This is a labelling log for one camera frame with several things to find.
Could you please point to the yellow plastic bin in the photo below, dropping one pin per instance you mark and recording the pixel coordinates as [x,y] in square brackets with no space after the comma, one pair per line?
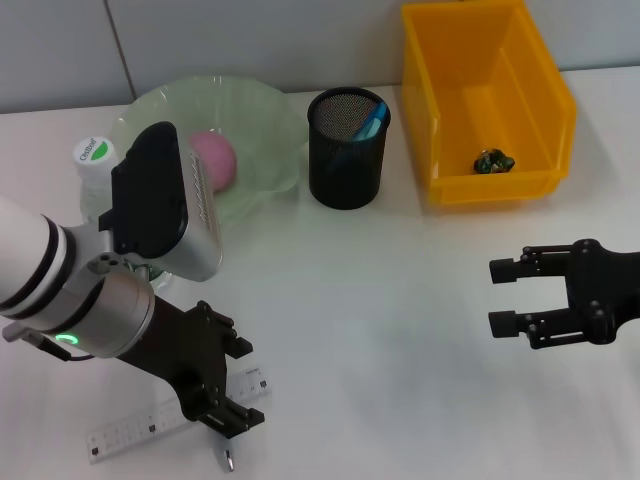
[490,100]

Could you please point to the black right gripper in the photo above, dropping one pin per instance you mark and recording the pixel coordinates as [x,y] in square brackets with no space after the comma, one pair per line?
[610,290]

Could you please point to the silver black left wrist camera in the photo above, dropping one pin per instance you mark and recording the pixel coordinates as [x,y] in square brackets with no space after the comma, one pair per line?
[160,200]

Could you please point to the translucent green fruit plate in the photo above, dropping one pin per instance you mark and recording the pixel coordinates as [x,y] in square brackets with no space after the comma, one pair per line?
[265,125]

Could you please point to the clear plastic ruler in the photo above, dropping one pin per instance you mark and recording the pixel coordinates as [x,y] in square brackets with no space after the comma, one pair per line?
[125,432]

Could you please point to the grey white pen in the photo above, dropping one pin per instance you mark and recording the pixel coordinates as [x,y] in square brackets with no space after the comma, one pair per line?
[228,460]

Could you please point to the blue scissors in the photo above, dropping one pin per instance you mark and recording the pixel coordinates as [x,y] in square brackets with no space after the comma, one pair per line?
[375,122]

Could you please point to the clear green-label water bottle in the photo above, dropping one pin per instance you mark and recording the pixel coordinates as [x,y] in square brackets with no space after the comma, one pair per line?
[92,155]

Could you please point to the black mesh pen holder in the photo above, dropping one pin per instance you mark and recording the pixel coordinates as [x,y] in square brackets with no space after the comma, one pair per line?
[345,170]

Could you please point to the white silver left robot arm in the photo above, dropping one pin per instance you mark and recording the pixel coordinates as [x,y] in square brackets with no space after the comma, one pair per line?
[30,260]

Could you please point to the pink peach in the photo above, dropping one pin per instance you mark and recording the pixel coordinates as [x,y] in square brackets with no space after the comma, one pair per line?
[220,160]

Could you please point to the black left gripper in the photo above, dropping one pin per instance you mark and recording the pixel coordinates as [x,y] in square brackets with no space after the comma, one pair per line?
[190,355]

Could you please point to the green plastic wrapper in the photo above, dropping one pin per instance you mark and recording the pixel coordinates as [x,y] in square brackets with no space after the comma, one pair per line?
[494,161]

